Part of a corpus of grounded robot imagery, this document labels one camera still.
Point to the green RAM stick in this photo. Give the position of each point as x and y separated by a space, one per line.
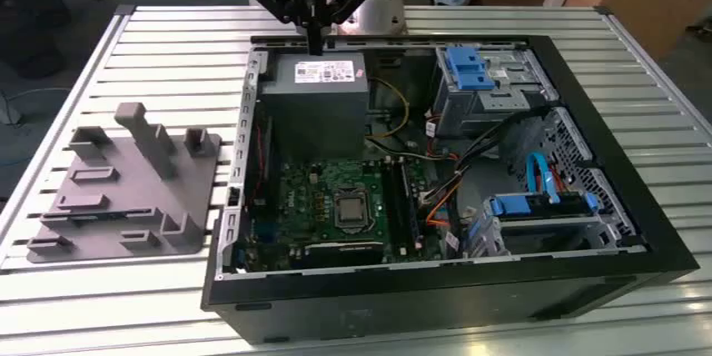
95 215

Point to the black RAM slot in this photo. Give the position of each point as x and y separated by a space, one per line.
394 206
406 202

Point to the blue disk carrier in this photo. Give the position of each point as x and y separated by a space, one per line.
465 68
515 205

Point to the grey power supply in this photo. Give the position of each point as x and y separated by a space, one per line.
311 122

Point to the grey metal disk bay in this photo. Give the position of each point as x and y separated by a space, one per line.
462 118
551 221

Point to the green motherboard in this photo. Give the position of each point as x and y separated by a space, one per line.
301 189

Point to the silver CPU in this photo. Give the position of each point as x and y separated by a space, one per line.
353 210

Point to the grey parts rack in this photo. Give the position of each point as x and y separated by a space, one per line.
129 193

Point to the blue video port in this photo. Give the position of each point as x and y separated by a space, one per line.
241 258

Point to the black PC case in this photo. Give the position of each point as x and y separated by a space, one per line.
390 302

